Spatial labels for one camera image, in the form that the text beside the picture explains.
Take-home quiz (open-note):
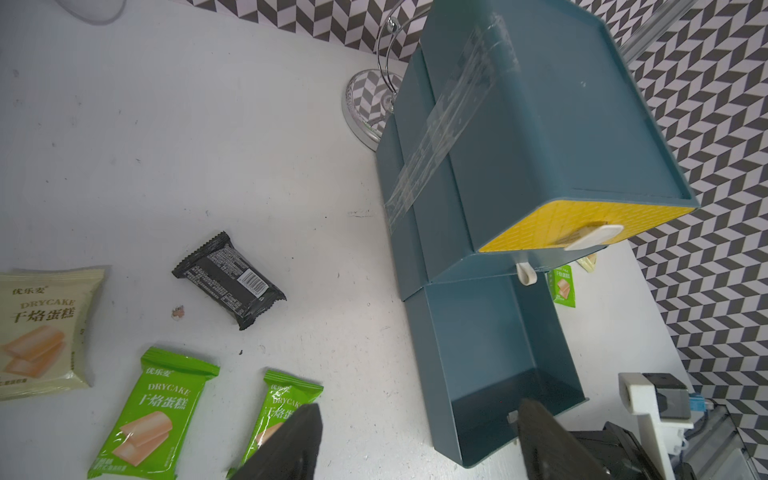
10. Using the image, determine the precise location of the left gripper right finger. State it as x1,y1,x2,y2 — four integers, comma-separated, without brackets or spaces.
517,399,612,479

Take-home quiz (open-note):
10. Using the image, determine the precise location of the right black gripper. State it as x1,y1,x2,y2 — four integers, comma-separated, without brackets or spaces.
572,422,663,480

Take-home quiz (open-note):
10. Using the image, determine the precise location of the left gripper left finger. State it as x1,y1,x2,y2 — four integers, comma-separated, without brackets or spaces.
230,404,323,480

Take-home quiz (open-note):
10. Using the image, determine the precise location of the green cookie packet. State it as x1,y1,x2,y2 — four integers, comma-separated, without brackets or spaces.
87,347,220,479
547,265,576,308
227,370,324,479

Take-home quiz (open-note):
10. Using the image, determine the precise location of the teal bottom drawer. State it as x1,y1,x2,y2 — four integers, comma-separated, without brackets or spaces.
404,275,586,468

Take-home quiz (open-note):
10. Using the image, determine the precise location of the teal drawer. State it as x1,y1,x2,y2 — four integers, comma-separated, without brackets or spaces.
425,245,606,283
404,275,586,468

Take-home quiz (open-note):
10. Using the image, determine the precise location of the black cookie packet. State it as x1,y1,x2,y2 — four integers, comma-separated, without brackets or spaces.
172,231,287,330

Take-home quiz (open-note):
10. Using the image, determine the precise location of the yellow top drawer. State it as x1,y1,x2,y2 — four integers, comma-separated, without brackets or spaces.
479,200,694,253

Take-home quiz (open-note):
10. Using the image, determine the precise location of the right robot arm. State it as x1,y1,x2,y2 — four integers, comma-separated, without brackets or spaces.
574,405,759,479

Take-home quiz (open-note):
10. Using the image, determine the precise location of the teal plastic drawer cabinet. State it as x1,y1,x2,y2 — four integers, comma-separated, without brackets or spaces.
376,1,698,299

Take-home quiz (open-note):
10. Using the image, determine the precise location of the clear adhesive tape strip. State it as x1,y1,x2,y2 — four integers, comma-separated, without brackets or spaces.
384,12,519,234

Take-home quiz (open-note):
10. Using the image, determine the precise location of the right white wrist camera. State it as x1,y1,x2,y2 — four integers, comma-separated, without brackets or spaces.
618,372,711,479

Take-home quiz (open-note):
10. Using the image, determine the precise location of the silver wire stand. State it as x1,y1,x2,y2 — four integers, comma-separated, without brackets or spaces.
341,1,431,152

